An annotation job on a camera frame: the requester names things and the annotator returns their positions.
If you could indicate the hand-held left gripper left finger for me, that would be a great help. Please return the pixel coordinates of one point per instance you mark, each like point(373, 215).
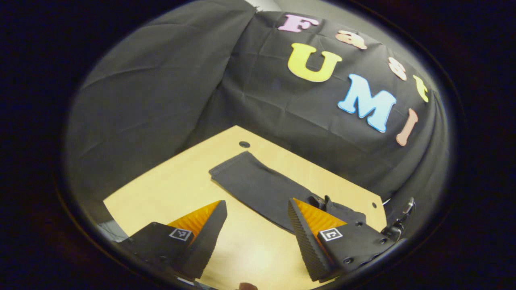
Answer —
point(207, 241)

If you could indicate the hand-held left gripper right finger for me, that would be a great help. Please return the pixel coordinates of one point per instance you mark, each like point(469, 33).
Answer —
point(308, 245)

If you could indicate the dark grey jeans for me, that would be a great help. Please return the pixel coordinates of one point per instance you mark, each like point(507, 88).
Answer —
point(258, 185)

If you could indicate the black backdrop cloth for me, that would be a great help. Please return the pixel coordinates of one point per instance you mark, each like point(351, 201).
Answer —
point(161, 80)

